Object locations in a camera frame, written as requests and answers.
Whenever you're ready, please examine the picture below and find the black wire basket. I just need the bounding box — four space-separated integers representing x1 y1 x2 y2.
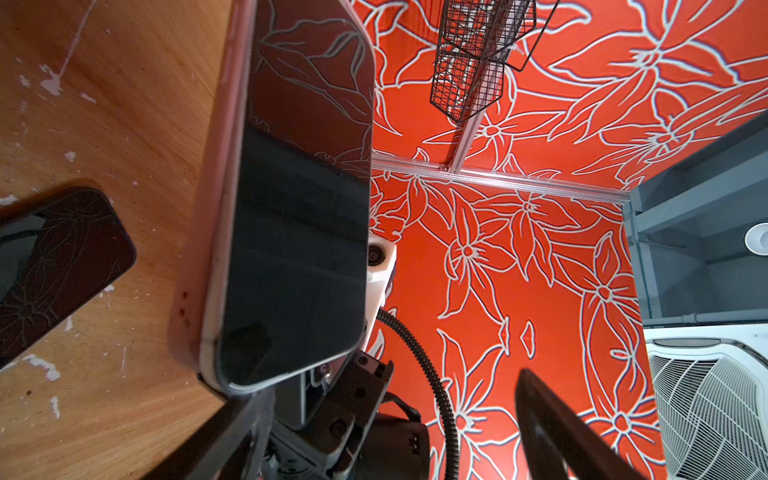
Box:
430 0 559 125

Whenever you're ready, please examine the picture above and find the round white ceiling light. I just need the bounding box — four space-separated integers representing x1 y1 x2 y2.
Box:
744 222 768 257

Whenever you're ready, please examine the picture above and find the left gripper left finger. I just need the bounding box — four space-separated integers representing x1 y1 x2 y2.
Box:
140 389 277 480

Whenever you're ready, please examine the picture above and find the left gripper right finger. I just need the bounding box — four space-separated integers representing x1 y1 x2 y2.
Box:
515 369 642 479

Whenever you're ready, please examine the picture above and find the black phone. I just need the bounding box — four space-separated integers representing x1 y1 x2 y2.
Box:
1 186 137 367

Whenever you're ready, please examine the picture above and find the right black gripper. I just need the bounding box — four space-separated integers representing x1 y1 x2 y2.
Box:
263 351 429 479

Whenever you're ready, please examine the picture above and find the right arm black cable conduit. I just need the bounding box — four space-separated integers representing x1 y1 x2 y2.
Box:
376 307 460 480

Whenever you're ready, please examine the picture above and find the white ceiling air conditioner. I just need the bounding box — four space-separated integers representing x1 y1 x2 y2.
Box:
645 324 767 479

